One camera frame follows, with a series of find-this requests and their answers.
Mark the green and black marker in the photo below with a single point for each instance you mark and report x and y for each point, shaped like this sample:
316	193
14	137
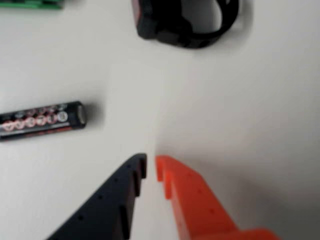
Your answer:
30	3

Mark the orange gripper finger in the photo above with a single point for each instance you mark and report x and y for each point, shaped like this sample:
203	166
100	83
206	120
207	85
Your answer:
197	207

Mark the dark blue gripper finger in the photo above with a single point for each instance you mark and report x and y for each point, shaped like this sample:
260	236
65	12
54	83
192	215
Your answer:
105	210

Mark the black battery with red print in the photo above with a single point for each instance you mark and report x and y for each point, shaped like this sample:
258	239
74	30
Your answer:
42	121

